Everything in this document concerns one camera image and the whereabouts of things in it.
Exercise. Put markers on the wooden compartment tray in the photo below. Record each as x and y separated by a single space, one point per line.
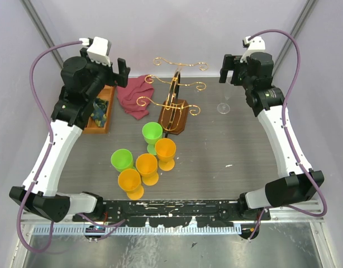
91 128

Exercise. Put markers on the clear wine glass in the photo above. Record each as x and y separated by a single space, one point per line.
226 90

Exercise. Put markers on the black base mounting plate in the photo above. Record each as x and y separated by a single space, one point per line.
173 213

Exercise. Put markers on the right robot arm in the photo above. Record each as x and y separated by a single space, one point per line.
298 180

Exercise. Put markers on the orange goblet front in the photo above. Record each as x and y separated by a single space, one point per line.
130 182

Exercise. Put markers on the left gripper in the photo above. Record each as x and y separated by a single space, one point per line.
122 77

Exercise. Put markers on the orange goblet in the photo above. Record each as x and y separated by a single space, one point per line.
130 182
147 166
165 150

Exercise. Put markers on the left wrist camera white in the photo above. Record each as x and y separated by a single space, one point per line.
98 50

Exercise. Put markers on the blue yellow floral cloth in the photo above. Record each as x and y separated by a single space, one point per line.
99 114

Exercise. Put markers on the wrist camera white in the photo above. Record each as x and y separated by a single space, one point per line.
98 50
256 44

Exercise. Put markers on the gold wire glass rack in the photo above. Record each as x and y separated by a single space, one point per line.
174 111

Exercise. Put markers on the maroon cloth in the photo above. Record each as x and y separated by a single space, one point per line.
127 97

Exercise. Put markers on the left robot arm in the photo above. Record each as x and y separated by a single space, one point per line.
84 77

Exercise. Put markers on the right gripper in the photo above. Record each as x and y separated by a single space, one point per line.
230 62

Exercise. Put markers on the green goblet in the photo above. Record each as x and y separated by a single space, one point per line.
152 133
122 159

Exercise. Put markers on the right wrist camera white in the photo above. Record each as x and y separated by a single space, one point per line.
256 44

